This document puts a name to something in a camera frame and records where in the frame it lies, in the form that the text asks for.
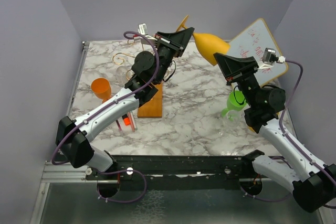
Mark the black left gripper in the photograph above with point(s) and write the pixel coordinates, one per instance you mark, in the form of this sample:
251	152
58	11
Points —
176	41

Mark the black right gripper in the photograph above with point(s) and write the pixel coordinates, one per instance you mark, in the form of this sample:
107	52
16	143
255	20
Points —
236	68

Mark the green plastic wine glass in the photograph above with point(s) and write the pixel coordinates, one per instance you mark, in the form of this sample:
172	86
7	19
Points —
236	101

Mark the clear wine glass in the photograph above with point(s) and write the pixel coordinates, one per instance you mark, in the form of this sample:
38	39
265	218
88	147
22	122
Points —
228	124
123	75

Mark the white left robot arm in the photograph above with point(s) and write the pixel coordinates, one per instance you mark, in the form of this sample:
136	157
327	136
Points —
74	137

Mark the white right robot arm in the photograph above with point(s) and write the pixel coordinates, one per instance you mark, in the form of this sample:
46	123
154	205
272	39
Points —
310	180

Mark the wooden rack base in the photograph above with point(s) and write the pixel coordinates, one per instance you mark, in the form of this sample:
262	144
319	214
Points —
153	108

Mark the orange plastic wine glass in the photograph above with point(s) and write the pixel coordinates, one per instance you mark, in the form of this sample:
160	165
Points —
102	89

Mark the yellow-framed whiteboard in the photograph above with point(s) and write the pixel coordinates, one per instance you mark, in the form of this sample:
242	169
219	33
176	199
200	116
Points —
252	42

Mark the green white pen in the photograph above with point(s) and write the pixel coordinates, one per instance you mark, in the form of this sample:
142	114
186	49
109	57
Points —
132	120

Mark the orange highlighter marker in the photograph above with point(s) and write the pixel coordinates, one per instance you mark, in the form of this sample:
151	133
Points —
126	120

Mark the pink pen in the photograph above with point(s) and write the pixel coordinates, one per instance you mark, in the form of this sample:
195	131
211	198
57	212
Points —
119	126

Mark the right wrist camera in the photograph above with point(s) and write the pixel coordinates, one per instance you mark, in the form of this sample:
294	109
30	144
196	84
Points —
270	58

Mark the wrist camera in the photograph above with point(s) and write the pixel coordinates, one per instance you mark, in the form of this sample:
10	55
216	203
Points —
143	30
270	58

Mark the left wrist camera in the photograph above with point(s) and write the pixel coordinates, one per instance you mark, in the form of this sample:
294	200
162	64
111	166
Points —
143	30

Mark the gold wire glass rack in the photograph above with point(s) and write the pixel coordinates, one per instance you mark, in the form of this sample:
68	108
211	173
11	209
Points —
119	57

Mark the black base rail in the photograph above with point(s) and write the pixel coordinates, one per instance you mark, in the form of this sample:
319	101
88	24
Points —
179	172

